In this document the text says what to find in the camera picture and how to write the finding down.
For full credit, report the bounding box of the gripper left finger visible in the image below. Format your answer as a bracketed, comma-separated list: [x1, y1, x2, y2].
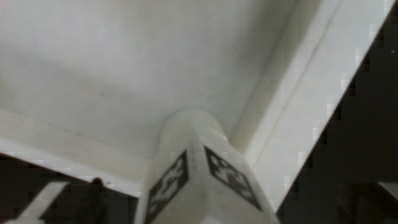
[14, 178, 112, 224]

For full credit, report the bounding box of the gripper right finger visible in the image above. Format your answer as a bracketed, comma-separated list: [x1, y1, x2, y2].
[336, 181, 398, 224]

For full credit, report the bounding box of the white table leg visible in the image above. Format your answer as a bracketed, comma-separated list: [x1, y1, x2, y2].
[135, 109, 281, 224]

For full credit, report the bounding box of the white square tabletop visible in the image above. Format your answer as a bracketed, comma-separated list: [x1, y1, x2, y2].
[0, 0, 396, 214]

